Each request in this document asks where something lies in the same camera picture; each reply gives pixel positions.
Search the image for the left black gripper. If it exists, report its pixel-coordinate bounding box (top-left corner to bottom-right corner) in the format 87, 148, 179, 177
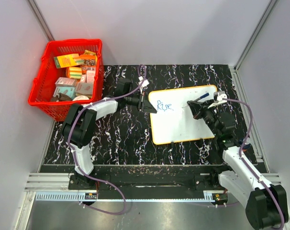
124, 92, 156, 115

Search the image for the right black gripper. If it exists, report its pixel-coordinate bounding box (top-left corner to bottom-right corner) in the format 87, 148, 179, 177
188, 99, 220, 137

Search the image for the white marker pen blue cap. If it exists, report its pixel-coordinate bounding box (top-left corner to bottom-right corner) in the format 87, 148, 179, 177
183, 92, 209, 108

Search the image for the white board with orange frame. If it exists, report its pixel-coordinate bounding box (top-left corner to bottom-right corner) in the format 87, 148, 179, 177
148, 85, 217, 145

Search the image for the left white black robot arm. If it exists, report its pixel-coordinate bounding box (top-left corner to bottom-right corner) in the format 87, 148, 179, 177
61, 77, 157, 190

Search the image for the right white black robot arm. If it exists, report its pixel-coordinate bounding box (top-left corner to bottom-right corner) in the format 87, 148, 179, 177
187, 100, 289, 230

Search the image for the small blue orange bottle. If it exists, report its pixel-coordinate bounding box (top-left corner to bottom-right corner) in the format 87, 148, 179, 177
239, 138, 251, 152

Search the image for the brown pink box in basket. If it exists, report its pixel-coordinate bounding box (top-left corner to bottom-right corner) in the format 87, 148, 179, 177
75, 82, 94, 97

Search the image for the pink white box in basket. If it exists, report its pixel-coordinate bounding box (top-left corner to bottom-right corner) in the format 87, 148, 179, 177
86, 69, 96, 83

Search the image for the white round lid in basket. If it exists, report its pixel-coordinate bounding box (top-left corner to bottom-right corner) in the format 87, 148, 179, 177
73, 95, 89, 101

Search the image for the orange snack packet in basket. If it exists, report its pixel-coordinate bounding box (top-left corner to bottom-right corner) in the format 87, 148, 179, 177
79, 50, 98, 66

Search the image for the teal box in basket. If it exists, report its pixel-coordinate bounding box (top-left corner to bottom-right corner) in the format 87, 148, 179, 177
53, 86, 75, 99

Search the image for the striped yellow orange sponge pack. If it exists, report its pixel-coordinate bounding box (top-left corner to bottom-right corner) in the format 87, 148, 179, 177
66, 67, 82, 80

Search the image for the red plastic shopping basket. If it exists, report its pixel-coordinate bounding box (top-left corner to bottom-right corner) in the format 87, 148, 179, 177
28, 39, 104, 122

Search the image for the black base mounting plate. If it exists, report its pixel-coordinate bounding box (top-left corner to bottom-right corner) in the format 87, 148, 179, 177
68, 165, 226, 200

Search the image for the yellow green box in basket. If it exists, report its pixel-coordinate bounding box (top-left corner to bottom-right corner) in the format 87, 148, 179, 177
54, 54, 80, 69

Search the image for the grey pink box in basket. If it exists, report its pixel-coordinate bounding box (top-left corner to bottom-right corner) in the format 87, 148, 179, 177
55, 77, 78, 87

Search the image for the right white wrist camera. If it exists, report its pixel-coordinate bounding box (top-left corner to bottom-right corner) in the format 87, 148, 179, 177
208, 91, 227, 108

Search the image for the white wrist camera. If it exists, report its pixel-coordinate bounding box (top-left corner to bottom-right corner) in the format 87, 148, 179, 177
208, 91, 227, 108
138, 77, 149, 91

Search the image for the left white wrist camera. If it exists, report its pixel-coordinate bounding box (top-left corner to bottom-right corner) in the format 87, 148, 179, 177
138, 77, 149, 91

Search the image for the grey slotted cable duct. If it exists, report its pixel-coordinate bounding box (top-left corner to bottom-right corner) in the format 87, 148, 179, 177
35, 192, 97, 202

